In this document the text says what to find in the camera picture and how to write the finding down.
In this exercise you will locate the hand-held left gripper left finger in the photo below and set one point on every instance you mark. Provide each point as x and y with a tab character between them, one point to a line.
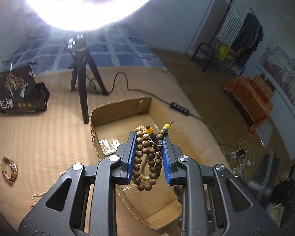
132	157

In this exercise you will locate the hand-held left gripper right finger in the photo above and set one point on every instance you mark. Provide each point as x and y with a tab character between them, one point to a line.
166	162

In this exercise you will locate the cardboard box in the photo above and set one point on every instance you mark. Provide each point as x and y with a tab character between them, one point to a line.
123	118

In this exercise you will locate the white flat board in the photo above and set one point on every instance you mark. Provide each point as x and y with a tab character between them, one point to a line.
265	132

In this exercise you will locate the orange cloth covered box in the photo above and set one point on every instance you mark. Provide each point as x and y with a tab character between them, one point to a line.
245	95

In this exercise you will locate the blue patterned mat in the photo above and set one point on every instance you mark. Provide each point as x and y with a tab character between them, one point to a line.
127	51

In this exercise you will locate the black tripod stand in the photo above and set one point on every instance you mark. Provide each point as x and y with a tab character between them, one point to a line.
80	54

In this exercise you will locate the dark cloth pile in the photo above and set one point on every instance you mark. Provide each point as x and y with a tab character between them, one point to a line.
284	191

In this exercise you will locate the yellow box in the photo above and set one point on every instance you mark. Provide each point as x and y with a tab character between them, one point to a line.
223	51

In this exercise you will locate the brown cardboard carton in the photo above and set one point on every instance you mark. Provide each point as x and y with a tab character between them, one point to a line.
264	84

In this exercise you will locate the black printed snack bag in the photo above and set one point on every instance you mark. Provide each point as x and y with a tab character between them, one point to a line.
14	91

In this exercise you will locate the white radiator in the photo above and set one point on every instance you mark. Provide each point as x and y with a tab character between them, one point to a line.
229	27

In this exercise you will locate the hanging dark clothes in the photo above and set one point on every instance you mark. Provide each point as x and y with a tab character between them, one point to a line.
248	36

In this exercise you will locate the landscape painting scroll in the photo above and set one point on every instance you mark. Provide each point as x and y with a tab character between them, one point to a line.
285	64

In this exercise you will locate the black metal chair frame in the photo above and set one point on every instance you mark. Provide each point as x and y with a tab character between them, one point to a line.
201	44

